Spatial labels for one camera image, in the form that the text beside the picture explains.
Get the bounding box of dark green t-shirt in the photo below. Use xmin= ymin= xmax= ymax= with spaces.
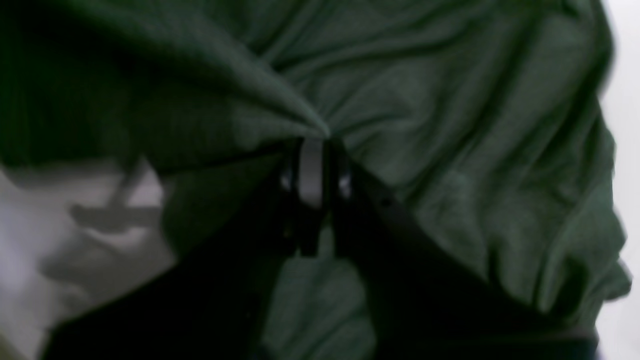
xmin=1 ymin=0 xmax=631 ymax=360

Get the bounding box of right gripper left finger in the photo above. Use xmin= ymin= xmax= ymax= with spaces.
xmin=42 ymin=138 xmax=326 ymax=360

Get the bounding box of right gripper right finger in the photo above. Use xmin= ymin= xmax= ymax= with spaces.
xmin=324 ymin=140 xmax=598 ymax=360

